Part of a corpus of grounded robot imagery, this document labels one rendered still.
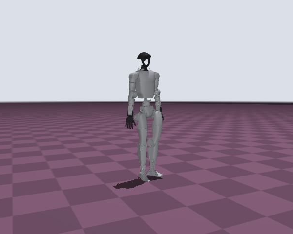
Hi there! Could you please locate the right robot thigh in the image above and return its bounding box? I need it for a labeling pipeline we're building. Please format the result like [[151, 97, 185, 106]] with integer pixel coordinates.
[[134, 110, 148, 148]]

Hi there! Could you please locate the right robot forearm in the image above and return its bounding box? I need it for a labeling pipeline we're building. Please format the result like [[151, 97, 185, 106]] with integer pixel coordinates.
[[128, 91, 135, 115]]

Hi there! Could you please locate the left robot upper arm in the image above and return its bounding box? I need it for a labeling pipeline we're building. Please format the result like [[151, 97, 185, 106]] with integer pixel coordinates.
[[154, 72, 161, 96]]

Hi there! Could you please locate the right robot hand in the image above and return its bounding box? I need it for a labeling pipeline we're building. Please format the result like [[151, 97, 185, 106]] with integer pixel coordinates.
[[125, 111, 136, 129]]

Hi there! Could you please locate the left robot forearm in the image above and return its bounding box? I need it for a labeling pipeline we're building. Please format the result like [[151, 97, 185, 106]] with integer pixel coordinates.
[[154, 94, 161, 111]]

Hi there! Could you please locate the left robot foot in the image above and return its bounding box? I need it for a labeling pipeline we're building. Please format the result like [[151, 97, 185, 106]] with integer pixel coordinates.
[[147, 169, 163, 177]]

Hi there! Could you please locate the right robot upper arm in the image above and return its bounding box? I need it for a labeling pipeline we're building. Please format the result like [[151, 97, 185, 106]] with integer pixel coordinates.
[[129, 72, 139, 98]]

